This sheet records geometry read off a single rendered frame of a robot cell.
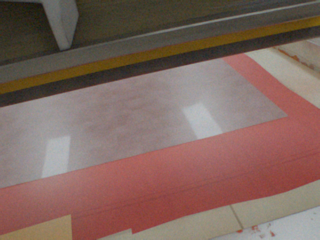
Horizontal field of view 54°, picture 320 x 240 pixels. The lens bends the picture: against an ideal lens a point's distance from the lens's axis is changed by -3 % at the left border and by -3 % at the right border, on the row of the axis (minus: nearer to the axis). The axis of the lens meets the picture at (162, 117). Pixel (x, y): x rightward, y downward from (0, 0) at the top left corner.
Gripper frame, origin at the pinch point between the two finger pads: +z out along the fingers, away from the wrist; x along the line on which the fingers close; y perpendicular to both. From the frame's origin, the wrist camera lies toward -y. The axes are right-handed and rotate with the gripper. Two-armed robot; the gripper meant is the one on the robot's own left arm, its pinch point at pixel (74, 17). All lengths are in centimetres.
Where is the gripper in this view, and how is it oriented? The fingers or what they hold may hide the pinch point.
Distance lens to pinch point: 22.0
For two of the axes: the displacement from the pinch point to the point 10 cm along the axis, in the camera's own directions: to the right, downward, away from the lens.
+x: 1.9, 4.5, -8.7
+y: -9.7, 2.3, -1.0
